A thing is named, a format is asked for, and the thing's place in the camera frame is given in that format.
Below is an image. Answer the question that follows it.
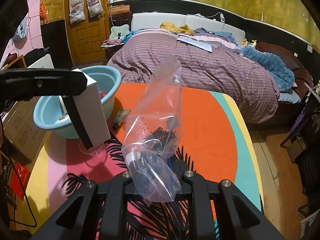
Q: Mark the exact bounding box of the white square gift box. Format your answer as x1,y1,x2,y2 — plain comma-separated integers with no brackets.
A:
55,69,111,146

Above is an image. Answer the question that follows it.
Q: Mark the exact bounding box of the clear plastic dome lid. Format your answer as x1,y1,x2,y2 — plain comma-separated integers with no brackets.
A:
78,140,106,157

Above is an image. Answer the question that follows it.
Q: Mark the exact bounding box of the clear zip bag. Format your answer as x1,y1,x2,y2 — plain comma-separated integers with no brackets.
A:
121,54,182,204

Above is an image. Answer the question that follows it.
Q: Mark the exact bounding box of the red rubber bulb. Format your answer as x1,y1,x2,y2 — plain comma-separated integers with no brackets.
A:
99,92,107,99

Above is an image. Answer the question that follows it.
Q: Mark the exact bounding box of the light blue plastic basin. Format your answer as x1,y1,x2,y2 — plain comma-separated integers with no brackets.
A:
33,66,121,141

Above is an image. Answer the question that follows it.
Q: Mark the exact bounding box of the white folding board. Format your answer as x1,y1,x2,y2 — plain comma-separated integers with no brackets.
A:
28,54,54,69

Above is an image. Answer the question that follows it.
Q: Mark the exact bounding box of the cardboard box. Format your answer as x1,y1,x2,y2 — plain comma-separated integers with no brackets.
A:
3,97,46,161

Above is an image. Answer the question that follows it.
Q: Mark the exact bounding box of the blue tote bag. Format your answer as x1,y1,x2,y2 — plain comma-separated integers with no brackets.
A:
12,16,31,42

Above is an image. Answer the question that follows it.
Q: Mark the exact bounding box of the colourful palm leaf mat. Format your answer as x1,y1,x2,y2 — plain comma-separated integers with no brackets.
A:
24,82,264,240

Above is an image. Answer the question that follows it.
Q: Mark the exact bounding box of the wooden door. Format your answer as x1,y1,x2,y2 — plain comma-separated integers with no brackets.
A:
64,0,110,66

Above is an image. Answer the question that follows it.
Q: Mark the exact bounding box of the left hanging organizer bag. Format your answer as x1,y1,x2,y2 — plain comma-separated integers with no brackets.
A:
69,0,86,24

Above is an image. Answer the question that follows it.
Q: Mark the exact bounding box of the hanging organizer bag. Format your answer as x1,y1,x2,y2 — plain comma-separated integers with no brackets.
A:
86,0,104,18
69,0,86,24

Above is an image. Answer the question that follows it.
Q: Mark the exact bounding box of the right hanging organizer bag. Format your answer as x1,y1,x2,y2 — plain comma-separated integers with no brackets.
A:
86,0,104,18

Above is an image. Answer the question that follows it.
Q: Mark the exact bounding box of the white bed headboard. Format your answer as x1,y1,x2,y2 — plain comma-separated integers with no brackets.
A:
131,12,246,44

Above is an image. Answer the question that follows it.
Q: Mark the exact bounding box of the white paper on bed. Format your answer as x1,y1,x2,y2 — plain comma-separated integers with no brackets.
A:
176,37,213,53

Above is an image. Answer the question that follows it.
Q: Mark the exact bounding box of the yellow cloth on bed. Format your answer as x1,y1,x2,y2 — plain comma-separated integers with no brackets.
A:
160,22,194,34

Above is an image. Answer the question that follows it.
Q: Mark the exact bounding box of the blue fleece blanket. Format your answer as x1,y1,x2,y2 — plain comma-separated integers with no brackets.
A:
241,46,295,93

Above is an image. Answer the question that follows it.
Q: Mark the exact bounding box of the brown sofa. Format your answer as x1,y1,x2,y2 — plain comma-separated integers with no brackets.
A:
255,42,313,99

